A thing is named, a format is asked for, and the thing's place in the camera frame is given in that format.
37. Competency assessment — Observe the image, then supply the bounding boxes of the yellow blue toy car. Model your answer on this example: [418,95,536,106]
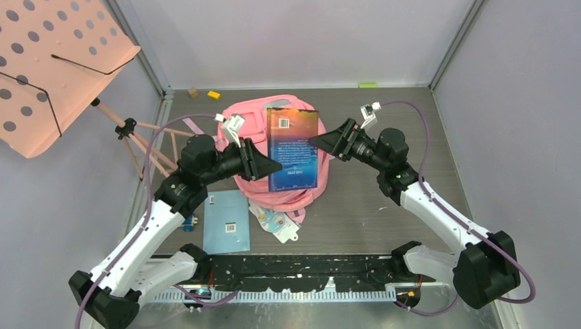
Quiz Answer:
[182,217,198,232]

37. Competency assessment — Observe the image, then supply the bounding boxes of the white slotted cable duct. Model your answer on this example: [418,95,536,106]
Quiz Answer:
[148,287,397,304]

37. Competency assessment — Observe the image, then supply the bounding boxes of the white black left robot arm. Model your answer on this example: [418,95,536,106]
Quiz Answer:
[69,134,282,328]

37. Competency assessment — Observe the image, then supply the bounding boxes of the dark blue orange book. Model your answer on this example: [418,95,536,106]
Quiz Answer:
[267,108,319,192]

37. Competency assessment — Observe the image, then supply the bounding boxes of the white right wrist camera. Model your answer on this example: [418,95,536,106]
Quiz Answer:
[360,101,382,131]

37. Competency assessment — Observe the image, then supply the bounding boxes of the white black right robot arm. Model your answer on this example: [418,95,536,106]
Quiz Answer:
[308,119,521,309]

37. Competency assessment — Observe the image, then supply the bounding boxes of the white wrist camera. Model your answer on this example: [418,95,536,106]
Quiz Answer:
[214,113,245,148]
[360,101,382,131]

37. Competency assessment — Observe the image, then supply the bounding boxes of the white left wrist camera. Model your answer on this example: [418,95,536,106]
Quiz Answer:
[214,113,245,148]

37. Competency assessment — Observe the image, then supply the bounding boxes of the small wooden cube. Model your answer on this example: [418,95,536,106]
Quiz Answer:
[188,87,199,99]

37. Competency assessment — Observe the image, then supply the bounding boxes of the light blue notebook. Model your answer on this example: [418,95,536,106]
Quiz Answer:
[203,190,250,255]

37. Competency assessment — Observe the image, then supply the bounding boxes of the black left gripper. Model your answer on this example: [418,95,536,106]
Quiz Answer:
[200,136,280,186]

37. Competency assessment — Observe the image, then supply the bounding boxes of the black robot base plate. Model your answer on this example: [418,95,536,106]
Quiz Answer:
[166,253,436,294]

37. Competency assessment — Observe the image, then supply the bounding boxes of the small yellow block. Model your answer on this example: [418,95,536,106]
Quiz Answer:
[207,90,221,100]

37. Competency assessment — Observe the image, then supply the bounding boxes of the packaged blue correction tape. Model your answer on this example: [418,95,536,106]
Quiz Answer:
[249,199,299,244]

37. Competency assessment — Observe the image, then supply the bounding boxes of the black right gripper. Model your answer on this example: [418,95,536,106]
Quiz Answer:
[309,118,388,173]

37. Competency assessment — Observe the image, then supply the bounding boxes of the pink perforated music stand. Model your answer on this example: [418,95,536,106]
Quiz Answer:
[0,0,202,182]

